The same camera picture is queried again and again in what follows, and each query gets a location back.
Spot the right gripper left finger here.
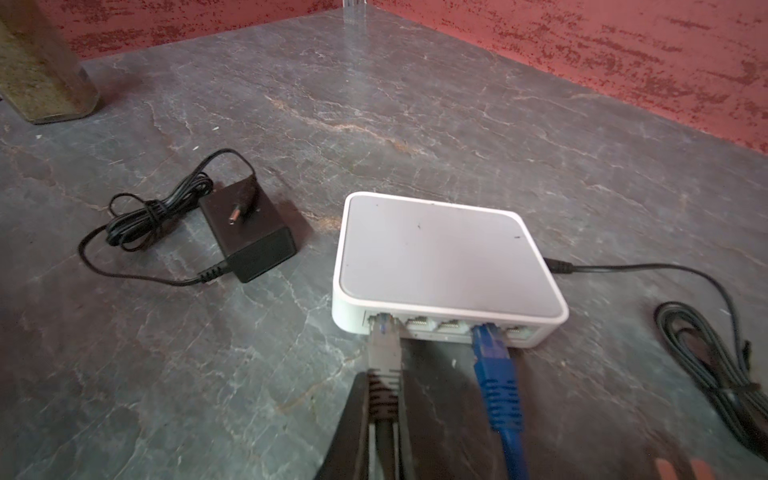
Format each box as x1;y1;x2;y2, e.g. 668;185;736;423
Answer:
314;372;369;480

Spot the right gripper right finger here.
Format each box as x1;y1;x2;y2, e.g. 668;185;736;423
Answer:
403;347;498;479

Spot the blue ethernet cable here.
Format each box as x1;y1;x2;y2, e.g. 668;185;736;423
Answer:
470;322;530;480

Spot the grey ethernet cable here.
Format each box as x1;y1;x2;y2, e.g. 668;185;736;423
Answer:
365;313;403;480

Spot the white switch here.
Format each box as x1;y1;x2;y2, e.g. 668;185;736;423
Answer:
331;191;570;349

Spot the black power adapter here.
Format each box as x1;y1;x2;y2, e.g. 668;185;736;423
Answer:
534;260;767;479
77;148;298;287

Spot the spice jar with brown contents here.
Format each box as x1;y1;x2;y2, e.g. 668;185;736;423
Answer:
1;1;100;125

